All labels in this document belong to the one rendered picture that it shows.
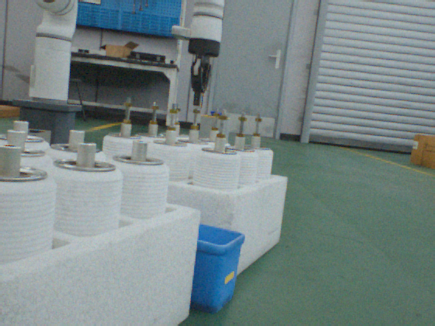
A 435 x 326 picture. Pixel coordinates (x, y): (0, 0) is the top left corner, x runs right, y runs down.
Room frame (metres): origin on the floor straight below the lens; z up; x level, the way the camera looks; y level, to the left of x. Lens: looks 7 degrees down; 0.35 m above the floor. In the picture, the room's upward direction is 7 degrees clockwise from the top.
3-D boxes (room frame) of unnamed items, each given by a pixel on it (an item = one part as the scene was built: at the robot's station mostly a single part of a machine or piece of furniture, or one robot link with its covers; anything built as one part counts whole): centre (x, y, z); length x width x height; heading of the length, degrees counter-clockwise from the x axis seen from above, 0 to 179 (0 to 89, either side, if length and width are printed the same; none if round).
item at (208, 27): (1.14, 0.08, 0.53); 0.11 x 0.09 x 0.06; 81
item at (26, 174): (0.47, 0.21, 0.25); 0.08 x 0.08 x 0.01
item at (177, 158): (1.02, 0.11, 0.16); 0.10 x 0.10 x 0.18
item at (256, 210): (1.13, 0.06, 0.09); 0.39 x 0.39 x 0.18; 68
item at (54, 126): (1.31, 0.49, 0.15); 0.15 x 0.15 x 0.30; 3
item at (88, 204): (0.58, 0.17, 0.16); 0.10 x 0.10 x 0.18
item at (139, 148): (0.69, 0.12, 0.26); 0.02 x 0.02 x 0.03
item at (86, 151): (0.58, 0.17, 0.26); 0.02 x 0.02 x 0.03
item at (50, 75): (1.31, 0.49, 0.39); 0.09 x 0.09 x 0.17; 3
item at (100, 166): (0.58, 0.17, 0.25); 0.08 x 0.08 x 0.01
